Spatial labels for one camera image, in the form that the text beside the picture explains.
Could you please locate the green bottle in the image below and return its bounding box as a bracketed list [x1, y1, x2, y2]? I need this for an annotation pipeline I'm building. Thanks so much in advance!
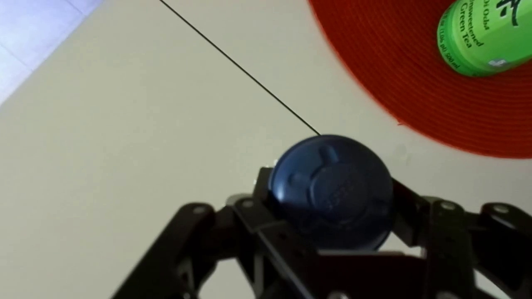
[437, 0, 532, 77]

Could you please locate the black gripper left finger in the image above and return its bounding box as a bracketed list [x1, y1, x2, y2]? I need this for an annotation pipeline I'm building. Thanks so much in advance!
[110, 165, 323, 299]

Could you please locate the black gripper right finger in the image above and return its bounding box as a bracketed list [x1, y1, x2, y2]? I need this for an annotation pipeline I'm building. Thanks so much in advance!
[393, 180, 532, 299]

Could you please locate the red round placemat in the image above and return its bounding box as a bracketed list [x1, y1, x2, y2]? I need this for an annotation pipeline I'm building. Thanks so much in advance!
[308, 0, 532, 160]

